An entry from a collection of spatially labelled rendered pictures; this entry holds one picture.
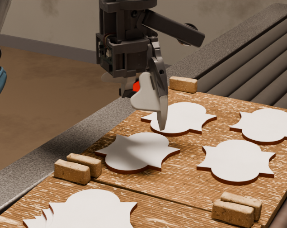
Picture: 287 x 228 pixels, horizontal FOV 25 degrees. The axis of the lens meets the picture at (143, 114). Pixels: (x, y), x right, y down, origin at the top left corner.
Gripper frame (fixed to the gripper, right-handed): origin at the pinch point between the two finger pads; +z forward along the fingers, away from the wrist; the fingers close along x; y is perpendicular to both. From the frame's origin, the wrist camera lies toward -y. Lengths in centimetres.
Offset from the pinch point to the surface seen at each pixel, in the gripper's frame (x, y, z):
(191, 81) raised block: -20.6, -20.4, 5.0
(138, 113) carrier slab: -16.2, -6.2, 7.7
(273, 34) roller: -51, -63, 9
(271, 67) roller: -29, -47, 9
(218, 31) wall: -218, -151, 66
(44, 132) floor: -202, -41, 100
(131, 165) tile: 3.6, 4.3, 7.1
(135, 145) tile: -2.4, 0.7, 7.0
